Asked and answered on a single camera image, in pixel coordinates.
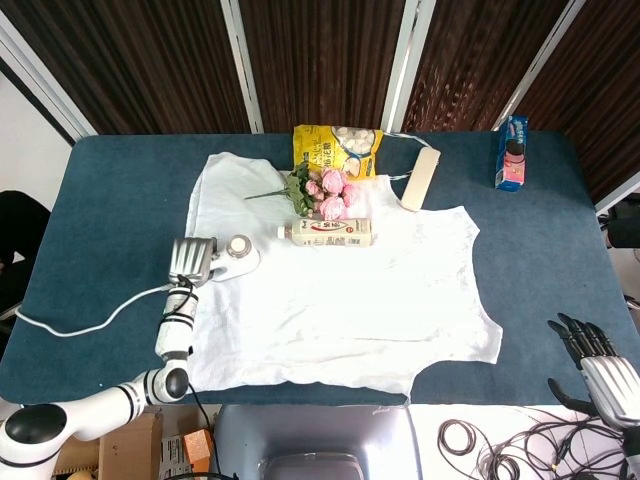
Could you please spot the pink artificial flower bouquet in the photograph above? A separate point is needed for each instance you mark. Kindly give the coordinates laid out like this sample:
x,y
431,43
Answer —
x,y
332,195

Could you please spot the brown cardboard box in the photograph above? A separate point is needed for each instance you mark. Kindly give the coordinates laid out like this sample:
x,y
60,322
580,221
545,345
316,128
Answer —
x,y
125,445

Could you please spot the white labelled box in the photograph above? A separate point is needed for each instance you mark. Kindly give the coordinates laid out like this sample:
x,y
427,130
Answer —
x,y
172,450

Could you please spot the black equipment box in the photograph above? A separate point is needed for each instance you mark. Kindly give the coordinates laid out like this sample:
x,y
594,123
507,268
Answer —
x,y
625,225

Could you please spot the brown folding screen white frames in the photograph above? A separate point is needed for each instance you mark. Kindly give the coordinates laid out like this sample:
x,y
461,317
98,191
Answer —
x,y
325,60

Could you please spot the small orange box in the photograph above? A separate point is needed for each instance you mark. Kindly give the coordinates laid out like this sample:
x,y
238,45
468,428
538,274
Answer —
x,y
197,446

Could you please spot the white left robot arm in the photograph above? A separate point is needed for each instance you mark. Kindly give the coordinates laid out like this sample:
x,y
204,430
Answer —
x,y
172,340

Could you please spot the beige rectangular case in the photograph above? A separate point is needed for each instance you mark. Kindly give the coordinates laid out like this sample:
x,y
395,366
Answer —
x,y
421,180

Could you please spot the white handheld steam iron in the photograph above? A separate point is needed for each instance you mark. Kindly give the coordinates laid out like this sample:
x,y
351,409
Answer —
x,y
240,257

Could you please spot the beige milk tea bottle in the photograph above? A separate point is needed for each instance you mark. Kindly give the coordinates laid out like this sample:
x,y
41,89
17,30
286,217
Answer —
x,y
330,233

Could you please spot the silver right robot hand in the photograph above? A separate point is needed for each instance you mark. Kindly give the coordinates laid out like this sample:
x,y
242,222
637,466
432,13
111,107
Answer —
x,y
612,385

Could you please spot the yellow snack bag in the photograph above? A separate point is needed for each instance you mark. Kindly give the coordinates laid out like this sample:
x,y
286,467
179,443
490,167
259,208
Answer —
x,y
320,150

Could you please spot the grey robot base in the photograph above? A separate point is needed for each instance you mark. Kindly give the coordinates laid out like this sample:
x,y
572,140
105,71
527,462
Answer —
x,y
315,440

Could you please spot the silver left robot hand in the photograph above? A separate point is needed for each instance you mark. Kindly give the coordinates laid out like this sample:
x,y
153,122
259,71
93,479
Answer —
x,y
190,260

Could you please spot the white sleeveless garment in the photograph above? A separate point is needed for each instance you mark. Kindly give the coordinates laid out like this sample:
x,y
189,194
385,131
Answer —
x,y
340,310

